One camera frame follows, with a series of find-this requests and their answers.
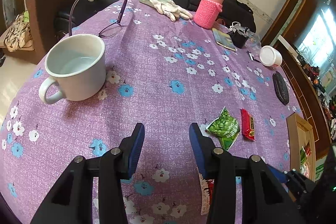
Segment white ceramic mug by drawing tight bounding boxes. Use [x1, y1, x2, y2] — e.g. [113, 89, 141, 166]
[39, 34, 106, 105]

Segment white cloth gloves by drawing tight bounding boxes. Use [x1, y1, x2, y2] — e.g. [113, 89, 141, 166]
[139, 0, 193, 22]

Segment white red candy packet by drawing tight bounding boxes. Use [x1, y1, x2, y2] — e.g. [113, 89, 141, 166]
[199, 173, 214, 215]

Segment small black container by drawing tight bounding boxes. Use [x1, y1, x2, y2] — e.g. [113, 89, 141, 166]
[228, 22, 251, 49]

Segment purple eyeglasses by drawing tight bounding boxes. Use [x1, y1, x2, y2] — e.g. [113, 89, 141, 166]
[68, 0, 128, 39]

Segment white plastic jar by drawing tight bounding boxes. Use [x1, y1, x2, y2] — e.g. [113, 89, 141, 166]
[259, 46, 282, 68]

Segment clear glass cup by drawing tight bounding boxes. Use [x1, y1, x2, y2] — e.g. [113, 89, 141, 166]
[247, 32, 261, 54]

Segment pink knit-sleeved bottle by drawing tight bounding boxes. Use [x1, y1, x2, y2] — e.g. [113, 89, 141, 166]
[193, 0, 224, 29]

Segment small booklet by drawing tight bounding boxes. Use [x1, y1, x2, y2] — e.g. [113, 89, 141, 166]
[212, 28, 237, 52]

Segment purple floral tablecloth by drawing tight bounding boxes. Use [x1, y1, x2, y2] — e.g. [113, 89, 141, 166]
[1, 0, 300, 223]

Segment brown cardboard box tray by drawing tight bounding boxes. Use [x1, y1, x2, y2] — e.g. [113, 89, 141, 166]
[286, 113, 316, 181]

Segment black glasses case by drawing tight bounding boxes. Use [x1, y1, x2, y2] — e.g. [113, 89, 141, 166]
[272, 72, 289, 105]

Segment small red candy bar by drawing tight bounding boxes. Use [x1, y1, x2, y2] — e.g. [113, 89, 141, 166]
[240, 109, 255, 141]

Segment wooden brick-pattern counter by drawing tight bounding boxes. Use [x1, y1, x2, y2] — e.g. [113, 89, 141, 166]
[261, 0, 335, 159]

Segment green pea snack packet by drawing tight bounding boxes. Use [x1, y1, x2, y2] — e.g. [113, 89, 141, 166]
[206, 107, 240, 151]

